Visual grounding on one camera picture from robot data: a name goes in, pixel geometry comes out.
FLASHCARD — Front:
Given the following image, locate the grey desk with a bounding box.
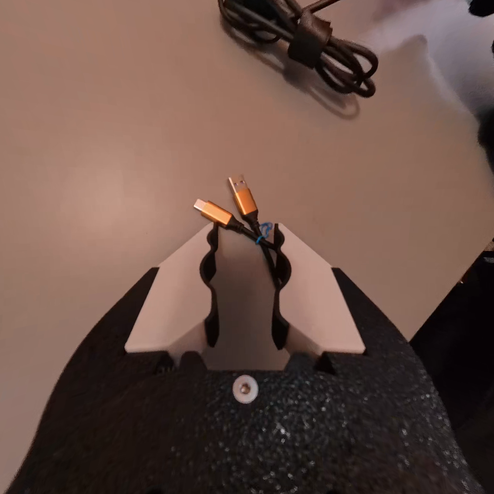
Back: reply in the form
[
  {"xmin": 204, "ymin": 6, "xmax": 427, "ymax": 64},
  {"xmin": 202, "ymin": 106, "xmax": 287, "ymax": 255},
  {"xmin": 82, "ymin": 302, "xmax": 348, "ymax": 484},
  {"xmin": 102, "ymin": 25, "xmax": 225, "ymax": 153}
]
[{"xmin": 0, "ymin": 0, "xmax": 494, "ymax": 492}]

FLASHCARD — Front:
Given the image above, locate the bundled black cable with strap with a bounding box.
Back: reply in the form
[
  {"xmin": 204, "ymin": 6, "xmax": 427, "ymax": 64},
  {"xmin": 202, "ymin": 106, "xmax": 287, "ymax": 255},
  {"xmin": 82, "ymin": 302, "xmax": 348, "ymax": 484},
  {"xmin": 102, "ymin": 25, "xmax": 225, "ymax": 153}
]
[{"xmin": 217, "ymin": 0, "xmax": 379, "ymax": 99}]

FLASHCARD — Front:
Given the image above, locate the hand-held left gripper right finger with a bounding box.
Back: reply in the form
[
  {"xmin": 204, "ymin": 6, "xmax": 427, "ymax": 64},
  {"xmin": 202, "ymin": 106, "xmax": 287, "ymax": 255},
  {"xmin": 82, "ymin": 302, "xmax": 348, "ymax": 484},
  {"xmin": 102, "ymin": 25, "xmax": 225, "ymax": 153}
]
[{"xmin": 271, "ymin": 222, "xmax": 366, "ymax": 359}]

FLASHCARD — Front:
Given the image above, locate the black cable with orange plugs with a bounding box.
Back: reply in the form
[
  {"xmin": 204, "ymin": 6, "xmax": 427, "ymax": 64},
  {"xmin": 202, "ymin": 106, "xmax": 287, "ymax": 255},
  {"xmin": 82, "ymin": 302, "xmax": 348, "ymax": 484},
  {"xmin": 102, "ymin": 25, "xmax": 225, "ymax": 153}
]
[{"xmin": 193, "ymin": 175, "xmax": 282, "ymax": 290}]

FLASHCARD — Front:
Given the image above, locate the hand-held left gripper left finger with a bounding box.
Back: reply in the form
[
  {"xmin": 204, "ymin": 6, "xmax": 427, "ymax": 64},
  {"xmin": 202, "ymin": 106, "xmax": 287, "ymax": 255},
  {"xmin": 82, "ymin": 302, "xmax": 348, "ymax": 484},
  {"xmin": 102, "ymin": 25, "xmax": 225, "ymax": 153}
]
[{"xmin": 124, "ymin": 222, "xmax": 220, "ymax": 366}]

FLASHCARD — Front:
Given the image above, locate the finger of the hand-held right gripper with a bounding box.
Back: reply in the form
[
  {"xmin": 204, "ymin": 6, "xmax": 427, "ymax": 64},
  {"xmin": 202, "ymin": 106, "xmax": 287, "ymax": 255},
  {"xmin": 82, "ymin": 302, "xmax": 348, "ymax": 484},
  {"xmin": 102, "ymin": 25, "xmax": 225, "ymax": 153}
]
[{"xmin": 374, "ymin": 0, "xmax": 494, "ymax": 116}]

